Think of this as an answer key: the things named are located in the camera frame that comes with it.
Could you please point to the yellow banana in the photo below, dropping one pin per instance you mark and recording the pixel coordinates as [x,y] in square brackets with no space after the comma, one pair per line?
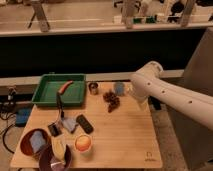
[58,148]

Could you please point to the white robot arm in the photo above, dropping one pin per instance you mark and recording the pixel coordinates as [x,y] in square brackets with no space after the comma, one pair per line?
[146,82]

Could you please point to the green plastic tray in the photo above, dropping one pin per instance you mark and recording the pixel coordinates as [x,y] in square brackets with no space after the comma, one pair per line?
[70,87]

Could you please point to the brown grape bunch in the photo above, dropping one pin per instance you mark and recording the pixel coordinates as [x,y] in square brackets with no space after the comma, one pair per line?
[112,100]

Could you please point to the small metal cup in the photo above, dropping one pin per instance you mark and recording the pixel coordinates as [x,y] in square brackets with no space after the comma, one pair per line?
[93,88]

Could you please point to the black remote control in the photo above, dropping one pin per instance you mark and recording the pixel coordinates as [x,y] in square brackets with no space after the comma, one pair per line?
[85,124]

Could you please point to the blue crumpled cloth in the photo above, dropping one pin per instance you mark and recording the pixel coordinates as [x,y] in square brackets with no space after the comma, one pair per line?
[70,124]

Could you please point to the blue box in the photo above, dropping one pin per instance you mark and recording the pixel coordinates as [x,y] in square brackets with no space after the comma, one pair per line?
[22,116]

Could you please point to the dark red bowl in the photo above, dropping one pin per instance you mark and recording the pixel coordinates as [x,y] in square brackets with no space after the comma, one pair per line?
[48,162]

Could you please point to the brown bowl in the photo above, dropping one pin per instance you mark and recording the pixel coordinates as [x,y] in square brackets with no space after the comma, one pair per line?
[25,145]

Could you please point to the black handled spatula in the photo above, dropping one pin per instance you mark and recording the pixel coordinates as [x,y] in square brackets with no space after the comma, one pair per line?
[55,127]

